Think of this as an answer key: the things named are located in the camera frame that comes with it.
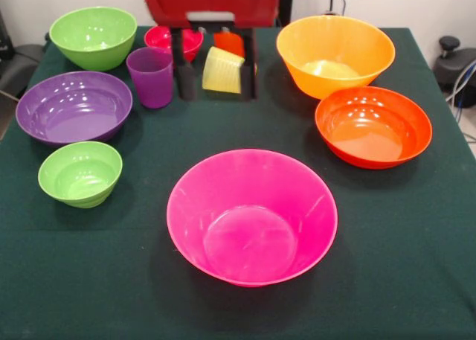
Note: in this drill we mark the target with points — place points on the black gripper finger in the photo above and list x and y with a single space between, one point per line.
248 72
184 72

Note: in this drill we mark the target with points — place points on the yellow cup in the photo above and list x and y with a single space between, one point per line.
221 74

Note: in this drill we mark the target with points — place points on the purple cup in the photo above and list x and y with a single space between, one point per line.
152 87

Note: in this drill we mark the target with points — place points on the yellow bowl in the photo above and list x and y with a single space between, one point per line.
353 38

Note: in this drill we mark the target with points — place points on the pink bowl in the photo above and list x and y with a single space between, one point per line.
253 191

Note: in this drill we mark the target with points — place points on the orange cup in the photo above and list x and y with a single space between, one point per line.
228 42

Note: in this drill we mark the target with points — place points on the red bowl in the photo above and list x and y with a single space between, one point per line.
158 38

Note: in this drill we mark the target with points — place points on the large green bowl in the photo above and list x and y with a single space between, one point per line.
93 53

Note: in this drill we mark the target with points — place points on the purple bowl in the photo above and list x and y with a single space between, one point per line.
74 113

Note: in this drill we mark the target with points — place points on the orange bowl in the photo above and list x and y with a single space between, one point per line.
372 120

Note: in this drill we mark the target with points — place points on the small green bowl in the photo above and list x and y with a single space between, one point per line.
80 176

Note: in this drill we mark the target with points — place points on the dark grey chair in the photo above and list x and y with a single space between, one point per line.
22 64

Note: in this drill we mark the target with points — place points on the dark green tablecloth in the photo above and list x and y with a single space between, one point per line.
111 262

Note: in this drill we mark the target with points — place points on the black round equipment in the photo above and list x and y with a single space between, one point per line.
451 64

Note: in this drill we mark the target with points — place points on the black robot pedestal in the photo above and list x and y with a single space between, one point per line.
287 1

